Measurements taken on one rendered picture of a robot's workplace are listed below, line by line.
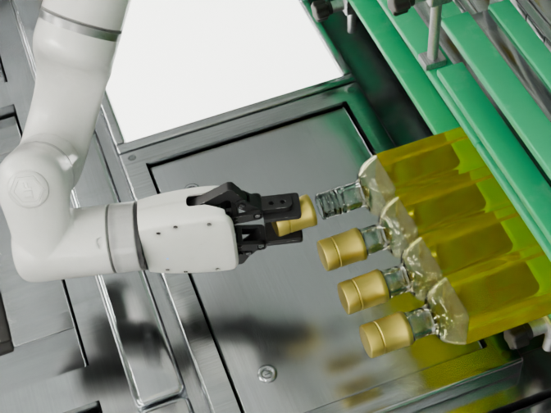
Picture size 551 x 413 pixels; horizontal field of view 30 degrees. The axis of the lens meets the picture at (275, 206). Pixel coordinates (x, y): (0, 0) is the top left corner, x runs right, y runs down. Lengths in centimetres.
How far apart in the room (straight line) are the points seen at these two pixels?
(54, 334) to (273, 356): 28
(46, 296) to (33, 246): 22
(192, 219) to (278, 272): 20
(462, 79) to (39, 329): 58
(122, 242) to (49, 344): 23
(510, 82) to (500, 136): 7
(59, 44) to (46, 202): 16
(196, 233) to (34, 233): 17
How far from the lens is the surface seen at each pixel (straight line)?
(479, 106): 113
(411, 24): 125
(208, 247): 109
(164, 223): 106
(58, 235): 108
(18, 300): 131
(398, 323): 101
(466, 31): 111
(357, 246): 107
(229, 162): 133
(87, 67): 106
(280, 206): 108
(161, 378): 117
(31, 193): 106
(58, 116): 116
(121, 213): 109
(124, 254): 108
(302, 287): 121
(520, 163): 108
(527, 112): 103
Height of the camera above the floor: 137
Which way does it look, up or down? 10 degrees down
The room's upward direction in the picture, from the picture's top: 108 degrees counter-clockwise
